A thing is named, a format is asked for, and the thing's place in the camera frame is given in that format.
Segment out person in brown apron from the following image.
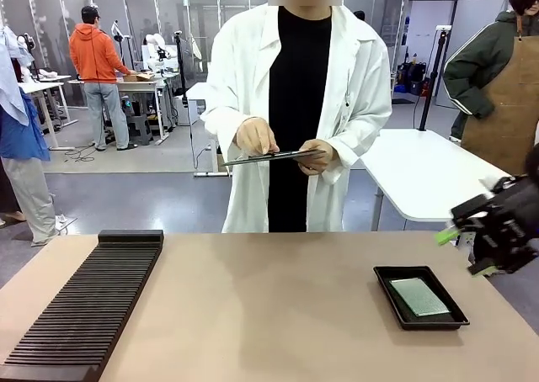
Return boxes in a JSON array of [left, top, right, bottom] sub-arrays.
[[442, 0, 539, 181]]

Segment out white desk with thin legs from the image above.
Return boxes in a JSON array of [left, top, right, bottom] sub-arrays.
[[18, 74, 80, 152]]

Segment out white-legged background workbench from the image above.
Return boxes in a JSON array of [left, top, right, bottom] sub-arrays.
[[67, 72, 182, 144]]

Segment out person's left forearm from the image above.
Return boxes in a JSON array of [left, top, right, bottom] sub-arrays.
[[326, 112, 393, 186]]

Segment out black step stool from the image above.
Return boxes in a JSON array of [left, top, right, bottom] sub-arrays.
[[125, 111, 153, 146]]

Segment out person's right hand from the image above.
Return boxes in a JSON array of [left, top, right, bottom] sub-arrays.
[[232, 116, 281, 157]]

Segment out person in white lab coat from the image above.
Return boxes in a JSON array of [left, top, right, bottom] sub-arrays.
[[200, 0, 393, 235]]

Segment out green perforated PCB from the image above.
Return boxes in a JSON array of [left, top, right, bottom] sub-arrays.
[[388, 276, 452, 318]]

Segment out clipboard with white paper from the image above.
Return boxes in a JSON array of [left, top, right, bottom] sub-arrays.
[[220, 147, 329, 167]]

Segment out person wearing black headset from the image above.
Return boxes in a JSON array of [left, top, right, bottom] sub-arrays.
[[16, 32, 41, 82]]

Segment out large white table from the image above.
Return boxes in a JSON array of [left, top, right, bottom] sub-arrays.
[[357, 128, 517, 231]]

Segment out small white background table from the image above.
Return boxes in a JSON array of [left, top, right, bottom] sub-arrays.
[[184, 82, 232, 178]]

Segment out person's left hand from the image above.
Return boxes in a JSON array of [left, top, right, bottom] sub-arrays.
[[297, 138, 339, 177]]

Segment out background camera stand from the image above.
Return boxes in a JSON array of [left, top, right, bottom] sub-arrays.
[[110, 19, 128, 74]]

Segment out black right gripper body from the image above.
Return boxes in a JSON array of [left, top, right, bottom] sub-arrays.
[[473, 174, 539, 274]]

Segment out black rectangular tray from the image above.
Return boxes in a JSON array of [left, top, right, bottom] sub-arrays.
[[373, 265, 471, 332]]

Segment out black equipment bags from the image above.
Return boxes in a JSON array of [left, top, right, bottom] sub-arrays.
[[397, 61, 431, 97]]

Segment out black background tripod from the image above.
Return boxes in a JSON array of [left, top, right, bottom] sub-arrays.
[[173, 29, 191, 127]]

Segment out black stand pole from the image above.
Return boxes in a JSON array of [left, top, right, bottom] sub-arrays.
[[418, 24, 453, 132]]

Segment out person in orange hoodie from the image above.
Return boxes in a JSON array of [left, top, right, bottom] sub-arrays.
[[68, 5, 138, 152]]

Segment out black slotted PCB rack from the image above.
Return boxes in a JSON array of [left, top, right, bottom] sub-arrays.
[[0, 229, 165, 382]]

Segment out person in blue clothing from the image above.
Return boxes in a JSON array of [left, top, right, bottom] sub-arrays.
[[0, 24, 69, 248]]

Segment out person's right forearm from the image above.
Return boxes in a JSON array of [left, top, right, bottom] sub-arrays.
[[200, 99, 256, 158]]

